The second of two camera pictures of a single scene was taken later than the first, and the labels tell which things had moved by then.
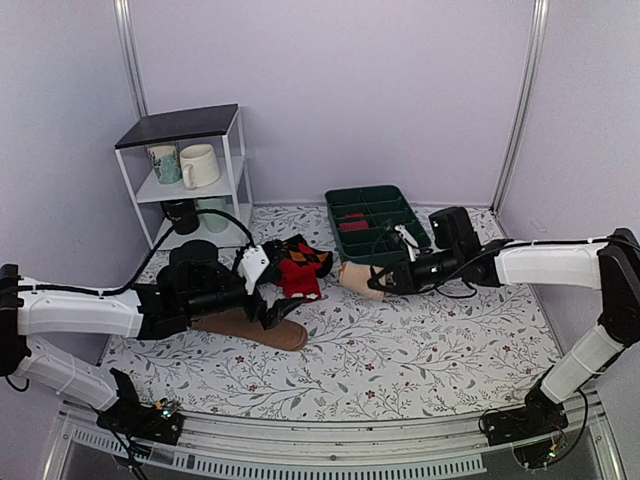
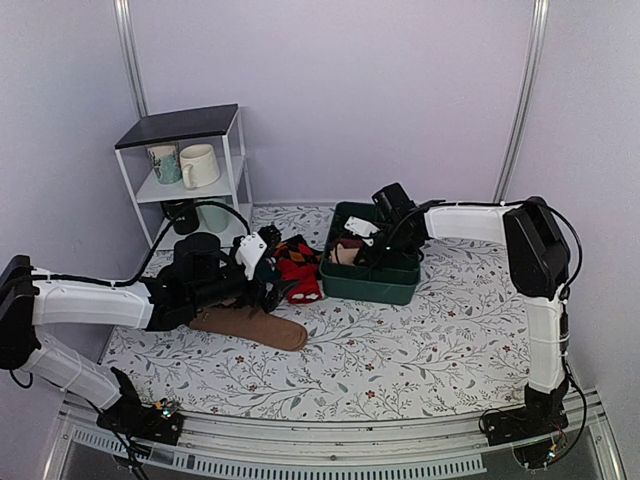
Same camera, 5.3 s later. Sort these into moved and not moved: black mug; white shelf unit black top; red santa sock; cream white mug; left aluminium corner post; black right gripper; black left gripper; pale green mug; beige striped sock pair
Moved: beige striped sock pair; black left gripper; black right gripper
Not moved: pale green mug; left aluminium corner post; white shelf unit black top; cream white mug; black mug; red santa sock
